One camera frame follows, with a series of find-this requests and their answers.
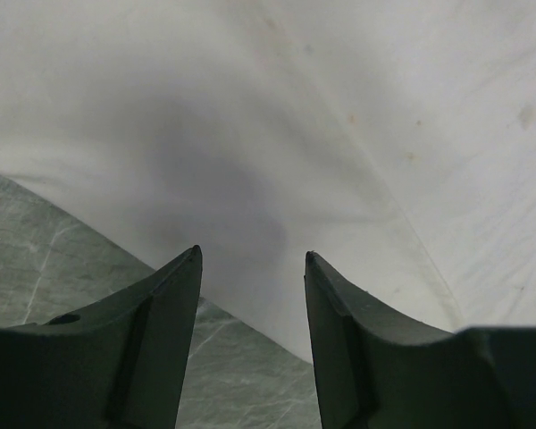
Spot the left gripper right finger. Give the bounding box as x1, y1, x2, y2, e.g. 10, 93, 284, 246
305, 252, 536, 428

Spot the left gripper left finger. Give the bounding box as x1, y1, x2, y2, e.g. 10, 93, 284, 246
0, 246, 203, 428

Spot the white t shirt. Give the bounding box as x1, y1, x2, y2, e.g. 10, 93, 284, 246
0, 1, 536, 359

